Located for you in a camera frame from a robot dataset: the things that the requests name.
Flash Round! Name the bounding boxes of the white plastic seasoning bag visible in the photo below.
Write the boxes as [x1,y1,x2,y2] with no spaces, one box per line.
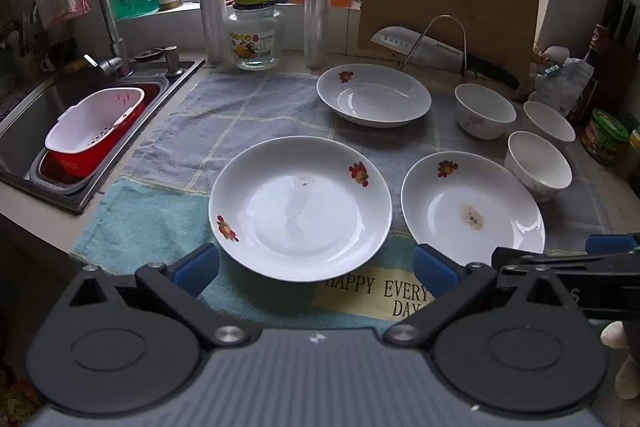
[530,46,596,118]

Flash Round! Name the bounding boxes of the glass jar yellow green lid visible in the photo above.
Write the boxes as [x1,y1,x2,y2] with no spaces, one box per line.
[226,0,281,71]

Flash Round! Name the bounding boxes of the green lidded sauce jar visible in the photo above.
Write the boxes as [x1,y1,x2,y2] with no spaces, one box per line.
[581,108,630,165]

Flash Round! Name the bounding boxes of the stainless steel sink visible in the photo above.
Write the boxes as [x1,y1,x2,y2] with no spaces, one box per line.
[0,57,207,215]

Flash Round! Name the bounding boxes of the pink white dishcloth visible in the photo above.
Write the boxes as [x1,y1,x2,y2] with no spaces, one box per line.
[35,0,92,30]

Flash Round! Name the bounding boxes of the dark knife block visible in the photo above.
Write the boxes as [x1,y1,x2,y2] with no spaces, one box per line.
[570,24,640,122]

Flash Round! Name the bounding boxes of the white floral plate brown stain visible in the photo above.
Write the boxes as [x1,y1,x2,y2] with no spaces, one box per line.
[401,151,546,269]

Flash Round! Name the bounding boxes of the steel soap dispenser pump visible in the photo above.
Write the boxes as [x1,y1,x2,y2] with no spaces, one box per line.
[162,46,183,76]

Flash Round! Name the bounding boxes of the steel wire rack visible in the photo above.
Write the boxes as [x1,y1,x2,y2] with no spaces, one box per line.
[399,15,469,78]

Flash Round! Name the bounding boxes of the person's right hand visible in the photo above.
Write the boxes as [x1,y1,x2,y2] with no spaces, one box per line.
[600,321,640,403]

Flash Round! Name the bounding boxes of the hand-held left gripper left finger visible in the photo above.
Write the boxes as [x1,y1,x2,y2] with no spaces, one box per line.
[65,243,251,351]

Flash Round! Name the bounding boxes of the steel kitchen knife black handle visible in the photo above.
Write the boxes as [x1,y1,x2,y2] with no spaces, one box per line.
[371,27,521,90]

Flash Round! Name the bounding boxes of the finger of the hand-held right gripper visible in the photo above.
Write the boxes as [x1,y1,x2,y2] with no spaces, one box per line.
[491,246,640,280]
[586,233,640,258]

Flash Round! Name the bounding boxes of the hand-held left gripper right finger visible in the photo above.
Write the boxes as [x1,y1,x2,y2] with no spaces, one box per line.
[382,243,583,354]

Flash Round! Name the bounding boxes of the grey blue checked kitchen towel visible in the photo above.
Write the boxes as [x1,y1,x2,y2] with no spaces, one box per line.
[70,71,613,333]

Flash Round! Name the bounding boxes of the steel kitchen faucet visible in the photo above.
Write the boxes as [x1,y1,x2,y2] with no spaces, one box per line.
[74,0,135,78]

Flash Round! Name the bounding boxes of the white red drain basket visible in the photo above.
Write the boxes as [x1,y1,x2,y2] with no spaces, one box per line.
[45,88,146,178]

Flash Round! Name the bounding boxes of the white porcelain bowl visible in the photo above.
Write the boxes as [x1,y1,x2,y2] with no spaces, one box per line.
[455,83,517,140]
[523,101,577,152]
[504,131,573,202]

